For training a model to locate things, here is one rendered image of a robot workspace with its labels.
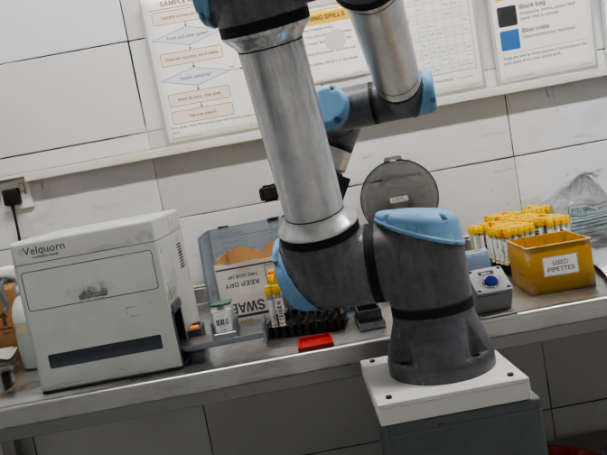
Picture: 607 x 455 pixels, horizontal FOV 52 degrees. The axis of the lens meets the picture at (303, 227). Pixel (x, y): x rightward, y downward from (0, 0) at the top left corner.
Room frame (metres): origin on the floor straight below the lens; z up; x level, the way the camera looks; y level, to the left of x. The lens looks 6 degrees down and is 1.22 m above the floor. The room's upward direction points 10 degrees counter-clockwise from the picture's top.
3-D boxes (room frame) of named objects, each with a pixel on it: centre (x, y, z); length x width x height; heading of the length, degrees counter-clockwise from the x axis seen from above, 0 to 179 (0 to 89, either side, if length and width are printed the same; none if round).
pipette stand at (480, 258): (1.30, -0.33, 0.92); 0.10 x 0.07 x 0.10; 85
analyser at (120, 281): (1.31, 0.40, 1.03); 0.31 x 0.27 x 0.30; 90
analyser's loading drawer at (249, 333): (1.22, 0.21, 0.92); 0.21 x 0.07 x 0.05; 90
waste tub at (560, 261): (1.29, -0.50, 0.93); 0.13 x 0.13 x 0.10; 87
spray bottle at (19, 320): (1.40, 0.67, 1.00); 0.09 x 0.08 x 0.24; 0
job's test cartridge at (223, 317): (1.22, 0.19, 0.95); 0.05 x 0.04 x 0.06; 0
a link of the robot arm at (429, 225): (0.87, -0.15, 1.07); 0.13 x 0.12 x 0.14; 75
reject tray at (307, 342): (1.18, 0.02, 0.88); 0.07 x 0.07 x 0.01; 0
